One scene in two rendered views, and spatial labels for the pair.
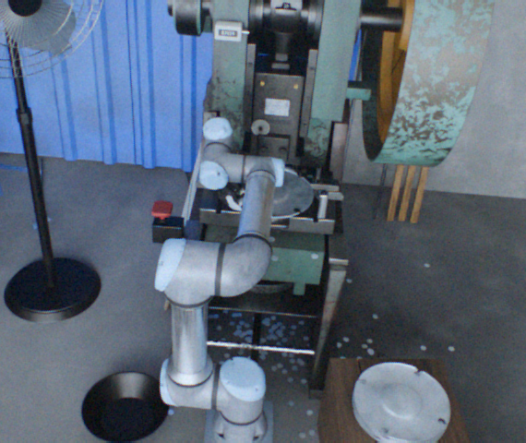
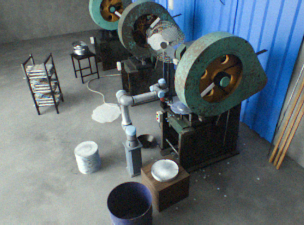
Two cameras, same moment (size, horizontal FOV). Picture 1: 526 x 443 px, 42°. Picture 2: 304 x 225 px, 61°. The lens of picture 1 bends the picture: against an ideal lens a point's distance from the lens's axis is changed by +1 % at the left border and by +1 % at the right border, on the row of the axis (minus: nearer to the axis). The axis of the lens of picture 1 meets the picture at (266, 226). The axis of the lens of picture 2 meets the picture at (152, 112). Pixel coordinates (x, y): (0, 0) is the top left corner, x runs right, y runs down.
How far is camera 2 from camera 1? 2.30 m
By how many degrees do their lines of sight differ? 53
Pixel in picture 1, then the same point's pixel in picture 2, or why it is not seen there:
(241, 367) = (131, 127)
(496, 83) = not seen: outside the picture
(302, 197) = (186, 112)
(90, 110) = not seen: hidden behind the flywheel
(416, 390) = (170, 171)
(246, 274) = (122, 100)
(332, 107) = not seen: hidden behind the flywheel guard
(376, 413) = (157, 165)
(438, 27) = (180, 70)
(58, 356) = (152, 127)
